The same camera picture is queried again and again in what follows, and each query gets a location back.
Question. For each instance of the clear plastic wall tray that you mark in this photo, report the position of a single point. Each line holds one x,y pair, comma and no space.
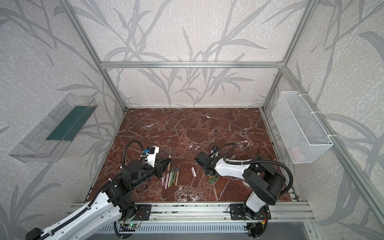
48,141

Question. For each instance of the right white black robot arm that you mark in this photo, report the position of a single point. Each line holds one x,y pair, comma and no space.
268,179

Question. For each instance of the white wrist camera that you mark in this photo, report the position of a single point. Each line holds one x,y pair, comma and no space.
215,149
150,155

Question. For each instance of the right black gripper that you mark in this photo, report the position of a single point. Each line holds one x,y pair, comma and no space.
205,162

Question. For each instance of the green circuit board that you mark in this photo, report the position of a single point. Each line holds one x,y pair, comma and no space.
130,227

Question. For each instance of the dark green pen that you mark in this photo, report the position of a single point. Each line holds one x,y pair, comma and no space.
173,176

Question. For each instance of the pink pen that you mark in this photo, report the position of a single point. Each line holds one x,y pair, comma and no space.
167,178

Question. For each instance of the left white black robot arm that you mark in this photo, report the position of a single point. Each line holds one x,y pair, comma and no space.
113,203

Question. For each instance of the light pink pen cap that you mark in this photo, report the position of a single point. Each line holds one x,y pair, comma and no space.
193,172

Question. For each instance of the tan pen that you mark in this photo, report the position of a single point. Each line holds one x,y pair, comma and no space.
177,177

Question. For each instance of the white wire mesh basket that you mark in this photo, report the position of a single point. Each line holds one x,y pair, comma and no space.
299,126

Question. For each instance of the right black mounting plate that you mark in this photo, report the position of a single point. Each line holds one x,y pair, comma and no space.
241,212

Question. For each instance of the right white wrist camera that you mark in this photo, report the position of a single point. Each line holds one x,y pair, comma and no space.
215,149

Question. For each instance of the pink item in basket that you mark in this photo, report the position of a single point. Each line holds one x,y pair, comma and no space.
297,154

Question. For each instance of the black mounting plate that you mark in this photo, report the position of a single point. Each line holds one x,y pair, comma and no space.
139,212
241,212

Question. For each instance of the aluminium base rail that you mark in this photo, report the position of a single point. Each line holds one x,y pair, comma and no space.
217,212

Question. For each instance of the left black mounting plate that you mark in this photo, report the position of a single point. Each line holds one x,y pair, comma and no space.
139,212

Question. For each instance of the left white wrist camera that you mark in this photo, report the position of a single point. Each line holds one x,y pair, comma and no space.
150,155

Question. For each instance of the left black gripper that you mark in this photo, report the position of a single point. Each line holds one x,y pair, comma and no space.
157,167

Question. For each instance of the orange brown pen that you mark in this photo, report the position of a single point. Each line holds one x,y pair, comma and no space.
175,176

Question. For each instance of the green pen cap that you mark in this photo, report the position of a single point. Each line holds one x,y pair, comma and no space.
214,181

